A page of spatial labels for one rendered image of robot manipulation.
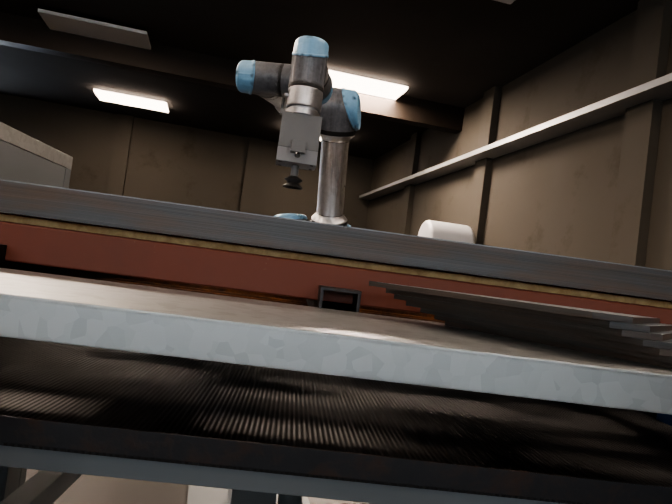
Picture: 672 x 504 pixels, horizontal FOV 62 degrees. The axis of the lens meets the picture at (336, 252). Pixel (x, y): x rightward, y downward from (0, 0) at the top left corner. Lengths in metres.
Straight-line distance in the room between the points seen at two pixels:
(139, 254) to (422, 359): 0.44
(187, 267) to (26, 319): 0.33
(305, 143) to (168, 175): 11.06
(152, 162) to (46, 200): 11.46
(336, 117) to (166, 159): 10.65
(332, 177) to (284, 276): 1.02
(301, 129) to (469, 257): 0.54
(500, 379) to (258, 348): 0.18
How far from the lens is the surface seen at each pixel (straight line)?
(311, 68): 1.21
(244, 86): 1.35
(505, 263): 0.78
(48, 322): 0.44
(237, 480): 0.80
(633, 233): 5.02
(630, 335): 0.53
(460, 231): 6.99
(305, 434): 0.87
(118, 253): 0.76
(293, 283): 0.73
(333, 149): 1.71
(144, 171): 12.23
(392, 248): 0.74
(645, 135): 5.16
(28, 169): 1.75
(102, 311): 0.43
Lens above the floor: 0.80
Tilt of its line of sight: 2 degrees up
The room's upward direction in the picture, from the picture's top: 7 degrees clockwise
